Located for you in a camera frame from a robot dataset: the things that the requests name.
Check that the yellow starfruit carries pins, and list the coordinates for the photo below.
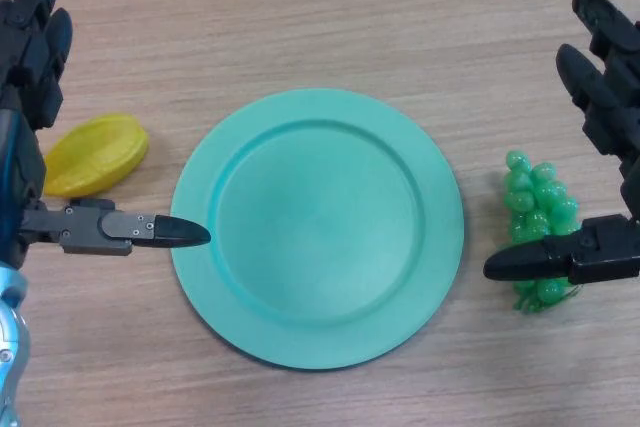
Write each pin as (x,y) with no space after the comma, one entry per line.
(95,157)

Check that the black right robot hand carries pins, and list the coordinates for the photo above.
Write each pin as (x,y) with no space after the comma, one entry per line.
(612,92)

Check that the green grape bunch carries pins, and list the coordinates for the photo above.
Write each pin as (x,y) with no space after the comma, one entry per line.
(537,197)

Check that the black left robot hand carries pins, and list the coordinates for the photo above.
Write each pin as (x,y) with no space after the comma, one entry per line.
(30,62)

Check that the green round plate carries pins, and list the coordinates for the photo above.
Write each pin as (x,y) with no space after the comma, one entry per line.
(320,232)

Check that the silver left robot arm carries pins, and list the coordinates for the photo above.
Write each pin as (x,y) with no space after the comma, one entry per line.
(12,347)

